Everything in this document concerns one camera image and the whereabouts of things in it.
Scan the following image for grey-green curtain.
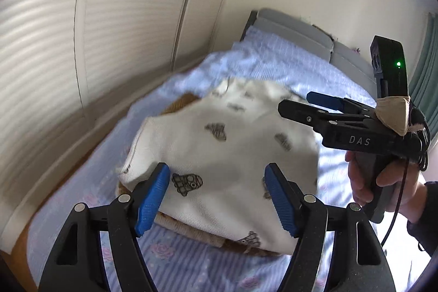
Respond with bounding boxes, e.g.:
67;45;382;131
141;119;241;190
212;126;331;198
409;11;438;108

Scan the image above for wooden bed frame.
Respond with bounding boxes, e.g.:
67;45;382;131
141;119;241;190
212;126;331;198
0;227;38;292

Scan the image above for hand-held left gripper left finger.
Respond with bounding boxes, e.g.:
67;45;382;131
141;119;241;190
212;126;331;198
38;162;171;292

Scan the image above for white printed polo shirt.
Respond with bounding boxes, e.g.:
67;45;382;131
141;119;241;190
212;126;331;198
116;78;320;256

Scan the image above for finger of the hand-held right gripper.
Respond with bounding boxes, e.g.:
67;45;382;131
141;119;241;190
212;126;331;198
278;100;387;138
307;92;377;115

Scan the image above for white panelled wardrobe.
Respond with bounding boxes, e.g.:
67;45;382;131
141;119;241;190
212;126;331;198
0;0;247;128

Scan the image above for person's right forearm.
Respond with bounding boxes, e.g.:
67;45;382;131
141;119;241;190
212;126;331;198
407;181;438;258

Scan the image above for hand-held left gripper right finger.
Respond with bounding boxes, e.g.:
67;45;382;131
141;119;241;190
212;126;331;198
264;163;397;292

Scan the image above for person's right hand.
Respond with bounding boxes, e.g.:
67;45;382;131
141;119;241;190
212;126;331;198
345;150;427;218

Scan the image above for blue floral bed sheet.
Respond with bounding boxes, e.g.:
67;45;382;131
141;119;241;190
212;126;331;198
25;27;428;292

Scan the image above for grey padded headboard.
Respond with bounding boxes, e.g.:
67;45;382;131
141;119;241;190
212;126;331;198
241;8;380;97

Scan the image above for black cable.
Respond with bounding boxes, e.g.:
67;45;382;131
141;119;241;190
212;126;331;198
380;107;432;246

